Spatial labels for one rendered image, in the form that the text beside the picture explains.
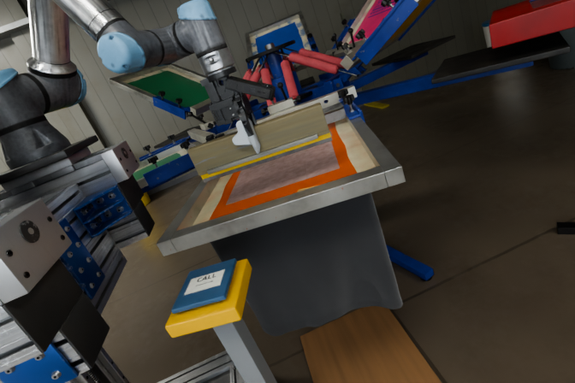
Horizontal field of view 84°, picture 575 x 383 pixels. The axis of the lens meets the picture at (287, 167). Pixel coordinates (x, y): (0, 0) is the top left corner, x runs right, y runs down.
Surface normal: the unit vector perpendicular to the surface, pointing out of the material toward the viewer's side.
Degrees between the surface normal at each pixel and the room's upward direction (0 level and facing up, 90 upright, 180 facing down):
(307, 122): 90
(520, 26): 90
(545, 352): 0
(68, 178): 90
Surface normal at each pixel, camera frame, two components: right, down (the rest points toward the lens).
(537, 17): -0.50, 0.47
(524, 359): -0.35, -0.88
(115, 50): -0.30, 0.43
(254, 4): 0.20, 0.27
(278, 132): -0.04, 0.36
